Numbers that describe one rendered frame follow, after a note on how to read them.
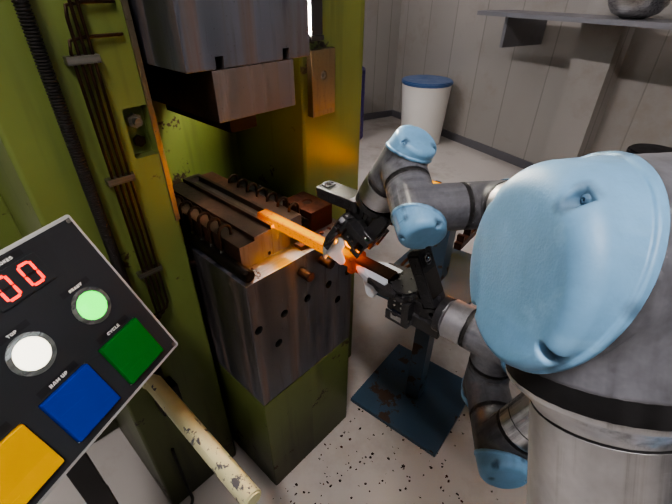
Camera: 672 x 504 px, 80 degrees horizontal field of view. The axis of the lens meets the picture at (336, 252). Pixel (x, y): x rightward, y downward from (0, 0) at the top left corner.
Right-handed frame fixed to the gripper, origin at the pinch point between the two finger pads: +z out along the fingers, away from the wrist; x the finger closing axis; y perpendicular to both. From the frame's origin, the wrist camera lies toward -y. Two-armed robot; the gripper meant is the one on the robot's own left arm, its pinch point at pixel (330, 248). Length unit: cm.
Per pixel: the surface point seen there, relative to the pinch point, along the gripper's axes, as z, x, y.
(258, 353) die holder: 32.9, -15.3, 4.8
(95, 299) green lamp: -5.0, -45.1, -10.7
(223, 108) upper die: -17.1, -10.9, -30.2
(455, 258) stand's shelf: 28, 64, 19
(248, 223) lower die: 12.8, -4.7, -20.7
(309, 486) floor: 89, -8, 46
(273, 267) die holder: 14.0, -6.4, -7.5
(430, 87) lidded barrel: 115, 325, -127
